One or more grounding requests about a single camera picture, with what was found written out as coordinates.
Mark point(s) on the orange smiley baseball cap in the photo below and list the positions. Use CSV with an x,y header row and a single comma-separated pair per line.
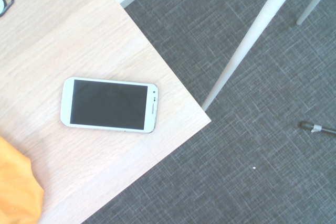
x,y
18,187

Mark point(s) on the white smartphone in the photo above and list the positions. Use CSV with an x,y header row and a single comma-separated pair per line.
x,y
107,103

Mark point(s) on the white coat rack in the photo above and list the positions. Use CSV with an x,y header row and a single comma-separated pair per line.
x,y
249,43

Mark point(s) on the round white key fob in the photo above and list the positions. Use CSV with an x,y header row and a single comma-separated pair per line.
x,y
3,5

